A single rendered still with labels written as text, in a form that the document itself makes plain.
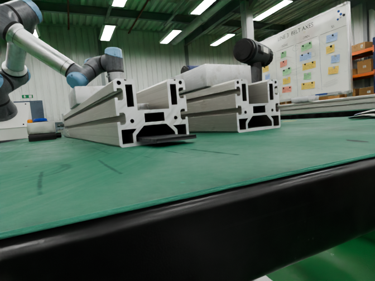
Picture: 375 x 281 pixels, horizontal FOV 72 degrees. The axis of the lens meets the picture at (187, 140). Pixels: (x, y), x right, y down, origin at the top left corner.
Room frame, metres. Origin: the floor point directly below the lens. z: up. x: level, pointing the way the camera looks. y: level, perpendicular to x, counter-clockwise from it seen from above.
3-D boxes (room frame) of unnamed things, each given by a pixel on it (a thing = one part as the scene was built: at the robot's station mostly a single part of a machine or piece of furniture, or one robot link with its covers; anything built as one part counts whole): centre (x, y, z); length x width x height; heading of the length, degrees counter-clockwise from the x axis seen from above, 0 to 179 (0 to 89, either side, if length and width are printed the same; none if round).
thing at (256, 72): (0.73, -0.22, 0.89); 0.20 x 0.08 x 0.22; 141
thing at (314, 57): (3.60, -1.61, 0.97); 1.50 x 0.50 x 1.95; 24
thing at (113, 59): (1.19, 0.30, 1.10); 0.09 x 0.08 x 0.11; 65
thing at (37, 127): (0.88, 0.48, 0.81); 0.10 x 0.08 x 0.06; 119
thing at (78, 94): (0.69, 0.24, 0.87); 0.16 x 0.11 x 0.07; 29
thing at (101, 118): (0.69, 0.24, 0.82); 0.80 x 0.10 x 0.09; 29
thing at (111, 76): (1.19, 0.30, 1.02); 0.08 x 0.08 x 0.05
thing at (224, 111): (0.78, 0.07, 0.82); 0.80 x 0.10 x 0.09; 29
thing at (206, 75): (0.57, -0.05, 0.87); 0.16 x 0.11 x 0.07; 29
